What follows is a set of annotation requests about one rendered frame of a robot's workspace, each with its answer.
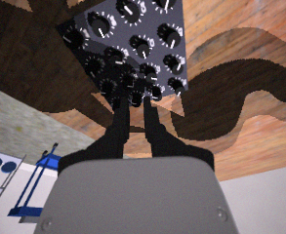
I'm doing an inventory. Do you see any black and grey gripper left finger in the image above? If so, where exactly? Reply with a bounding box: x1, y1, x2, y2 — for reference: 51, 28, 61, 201
58, 97, 130, 176

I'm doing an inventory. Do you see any black knob box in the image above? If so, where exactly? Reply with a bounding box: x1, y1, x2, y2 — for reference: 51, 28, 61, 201
55, 0, 188, 112

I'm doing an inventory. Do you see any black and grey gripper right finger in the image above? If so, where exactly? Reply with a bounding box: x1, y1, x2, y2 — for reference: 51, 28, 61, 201
143, 96, 215, 172

